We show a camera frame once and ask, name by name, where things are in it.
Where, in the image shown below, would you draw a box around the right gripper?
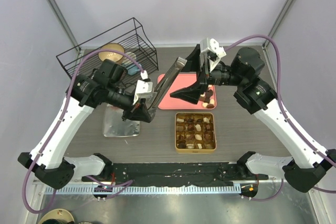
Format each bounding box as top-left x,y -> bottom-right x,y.
170,44 -> 245,104

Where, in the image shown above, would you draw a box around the pink tray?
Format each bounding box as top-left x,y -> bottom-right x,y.
158,73 -> 217,111

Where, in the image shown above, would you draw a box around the metal tongs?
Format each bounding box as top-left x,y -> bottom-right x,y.
148,57 -> 187,119

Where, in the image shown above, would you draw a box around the gold chocolate box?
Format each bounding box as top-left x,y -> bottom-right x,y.
174,112 -> 217,154

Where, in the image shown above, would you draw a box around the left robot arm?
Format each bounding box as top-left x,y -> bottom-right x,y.
18,59 -> 154,190

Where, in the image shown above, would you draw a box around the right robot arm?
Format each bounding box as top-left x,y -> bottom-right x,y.
170,44 -> 335,193

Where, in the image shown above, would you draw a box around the silver box lid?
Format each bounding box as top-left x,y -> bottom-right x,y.
102,104 -> 141,137

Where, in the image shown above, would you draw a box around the blue cup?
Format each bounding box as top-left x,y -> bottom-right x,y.
126,63 -> 141,76

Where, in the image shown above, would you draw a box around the gold bowl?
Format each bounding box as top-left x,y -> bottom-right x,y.
98,43 -> 125,63

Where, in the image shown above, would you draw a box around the round object bottom left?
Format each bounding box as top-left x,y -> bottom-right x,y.
38,208 -> 75,224

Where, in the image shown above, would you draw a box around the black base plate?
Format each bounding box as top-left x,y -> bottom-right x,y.
95,162 -> 268,187

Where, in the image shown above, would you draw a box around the black wire rack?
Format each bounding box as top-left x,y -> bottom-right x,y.
56,17 -> 159,83

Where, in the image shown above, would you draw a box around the white cable duct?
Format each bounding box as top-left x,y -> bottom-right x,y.
57,184 -> 241,195

